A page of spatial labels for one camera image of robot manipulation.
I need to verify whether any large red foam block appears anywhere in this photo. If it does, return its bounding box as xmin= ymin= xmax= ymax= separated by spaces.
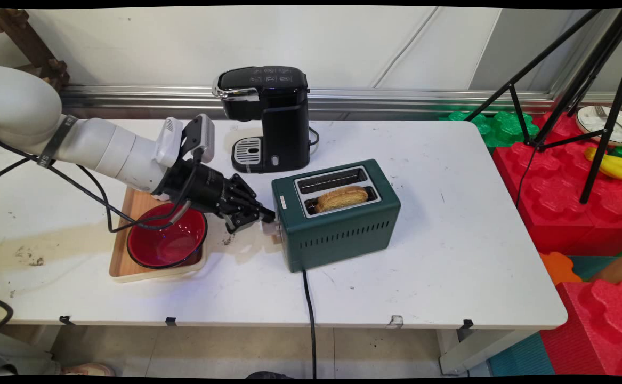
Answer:
xmin=492 ymin=111 xmax=622 ymax=257

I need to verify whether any green foam block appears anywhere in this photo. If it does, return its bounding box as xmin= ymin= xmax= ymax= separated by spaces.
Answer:
xmin=439 ymin=110 xmax=540 ymax=148

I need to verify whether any orange foam block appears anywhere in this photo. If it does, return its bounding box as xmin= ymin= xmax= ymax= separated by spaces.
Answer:
xmin=537 ymin=251 xmax=583 ymax=286

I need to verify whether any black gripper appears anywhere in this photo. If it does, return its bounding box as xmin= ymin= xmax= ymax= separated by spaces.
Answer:
xmin=153 ymin=160 xmax=277 ymax=234

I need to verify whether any silver metal wall rail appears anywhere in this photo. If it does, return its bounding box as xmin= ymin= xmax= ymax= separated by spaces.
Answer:
xmin=60 ymin=84 xmax=622 ymax=121

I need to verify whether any small red foam block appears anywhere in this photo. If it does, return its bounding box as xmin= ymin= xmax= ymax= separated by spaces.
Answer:
xmin=540 ymin=280 xmax=622 ymax=377

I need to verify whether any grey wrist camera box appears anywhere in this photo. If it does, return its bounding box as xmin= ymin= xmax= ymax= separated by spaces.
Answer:
xmin=182 ymin=114 xmax=216 ymax=164

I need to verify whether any wooden frame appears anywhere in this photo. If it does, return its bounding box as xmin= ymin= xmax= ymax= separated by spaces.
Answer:
xmin=0 ymin=8 xmax=71 ymax=90

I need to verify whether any black toaster power cord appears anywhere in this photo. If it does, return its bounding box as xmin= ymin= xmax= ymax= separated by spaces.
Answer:
xmin=302 ymin=269 xmax=318 ymax=379

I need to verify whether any white table leg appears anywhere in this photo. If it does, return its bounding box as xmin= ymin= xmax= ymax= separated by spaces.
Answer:
xmin=439 ymin=328 xmax=536 ymax=376

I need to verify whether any toasted bread slice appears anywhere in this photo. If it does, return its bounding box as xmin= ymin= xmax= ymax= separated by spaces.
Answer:
xmin=315 ymin=185 xmax=369 ymax=214

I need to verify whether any white plate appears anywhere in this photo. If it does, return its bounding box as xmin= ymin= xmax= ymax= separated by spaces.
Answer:
xmin=576 ymin=105 xmax=622 ymax=146

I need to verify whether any green two-slot toaster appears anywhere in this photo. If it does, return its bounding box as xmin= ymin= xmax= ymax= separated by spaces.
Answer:
xmin=271 ymin=158 xmax=401 ymax=273

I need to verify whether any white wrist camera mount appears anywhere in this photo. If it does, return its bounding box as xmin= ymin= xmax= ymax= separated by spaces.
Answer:
xmin=154 ymin=117 xmax=184 ymax=167

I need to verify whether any teal foam floor mat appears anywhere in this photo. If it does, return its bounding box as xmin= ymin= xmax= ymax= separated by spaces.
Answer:
xmin=488 ymin=333 xmax=556 ymax=377

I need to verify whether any black camera tripod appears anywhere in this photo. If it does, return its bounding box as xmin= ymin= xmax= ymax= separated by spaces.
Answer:
xmin=465 ymin=8 xmax=622 ymax=209

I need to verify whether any silver fork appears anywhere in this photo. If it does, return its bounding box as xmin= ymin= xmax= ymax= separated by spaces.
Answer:
xmin=594 ymin=105 xmax=622 ymax=140

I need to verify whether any yellow toy banana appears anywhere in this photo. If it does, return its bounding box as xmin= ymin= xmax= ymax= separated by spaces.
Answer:
xmin=584 ymin=147 xmax=622 ymax=185

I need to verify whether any red bowl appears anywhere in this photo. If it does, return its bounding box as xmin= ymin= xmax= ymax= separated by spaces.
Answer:
xmin=126 ymin=202 xmax=208 ymax=269

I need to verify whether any wooden serving tray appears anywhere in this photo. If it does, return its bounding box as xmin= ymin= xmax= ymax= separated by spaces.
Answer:
xmin=109 ymin=187 xmax=208 ymax=283

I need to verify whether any black coffee machine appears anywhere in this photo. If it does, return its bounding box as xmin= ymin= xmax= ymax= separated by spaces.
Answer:
xmin=212 ymin=66 xmax=311 ymax=174

